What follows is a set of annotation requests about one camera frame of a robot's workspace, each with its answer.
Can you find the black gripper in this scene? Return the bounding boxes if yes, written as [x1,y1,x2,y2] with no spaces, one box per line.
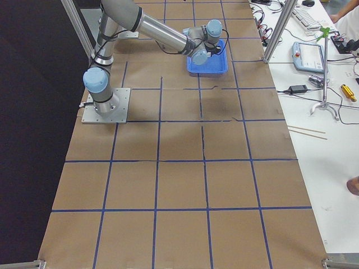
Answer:
[208,45,222,55]

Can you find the blue plastic tray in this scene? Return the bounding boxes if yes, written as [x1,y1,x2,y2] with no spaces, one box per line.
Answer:
[187,49,228,75]

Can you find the teach pendant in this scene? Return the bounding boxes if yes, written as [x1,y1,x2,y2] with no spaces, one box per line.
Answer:
[292,42,325,74]

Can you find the black power adapter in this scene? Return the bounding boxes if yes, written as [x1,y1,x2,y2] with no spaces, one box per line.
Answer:
[288,85,308,94]

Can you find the white keyboard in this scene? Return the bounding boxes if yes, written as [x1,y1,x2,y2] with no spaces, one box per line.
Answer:
[292,7,321,31]

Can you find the black computer mouse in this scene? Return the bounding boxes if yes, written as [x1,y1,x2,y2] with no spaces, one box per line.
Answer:
[301,0,315,7]

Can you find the metal stand with green clip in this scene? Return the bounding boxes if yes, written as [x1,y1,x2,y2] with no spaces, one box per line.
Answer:
[310,27,339,121]

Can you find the yellow metal cylinder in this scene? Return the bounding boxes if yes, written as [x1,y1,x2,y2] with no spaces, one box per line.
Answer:
[340,84,357,102]

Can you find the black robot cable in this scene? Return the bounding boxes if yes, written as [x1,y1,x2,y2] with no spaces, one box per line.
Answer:
[217,27,230,54]

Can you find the aluminium frame post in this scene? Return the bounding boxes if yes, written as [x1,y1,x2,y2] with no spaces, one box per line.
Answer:
[263,0,297,64]
[61,0,93,58]

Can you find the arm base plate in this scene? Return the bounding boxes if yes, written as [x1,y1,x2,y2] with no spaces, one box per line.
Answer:
[82,88,131,124]

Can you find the aluminium frame post left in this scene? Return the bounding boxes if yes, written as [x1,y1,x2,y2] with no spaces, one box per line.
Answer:
[61,0,93,58]

